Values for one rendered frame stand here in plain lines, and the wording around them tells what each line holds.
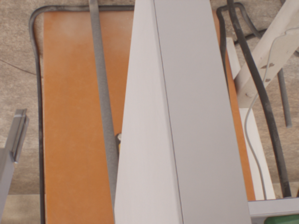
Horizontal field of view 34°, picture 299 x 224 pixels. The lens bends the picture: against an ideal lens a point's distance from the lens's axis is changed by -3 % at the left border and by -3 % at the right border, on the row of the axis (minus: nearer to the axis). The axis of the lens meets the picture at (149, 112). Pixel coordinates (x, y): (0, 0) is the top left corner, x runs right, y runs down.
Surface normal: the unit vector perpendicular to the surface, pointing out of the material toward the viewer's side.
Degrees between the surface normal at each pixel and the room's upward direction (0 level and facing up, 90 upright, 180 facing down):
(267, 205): 90
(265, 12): 0
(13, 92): 0
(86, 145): 90
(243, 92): 0
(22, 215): 90
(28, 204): 90
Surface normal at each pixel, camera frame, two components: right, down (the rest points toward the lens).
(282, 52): 0.11, 0.91
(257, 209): 0.21, -0.42
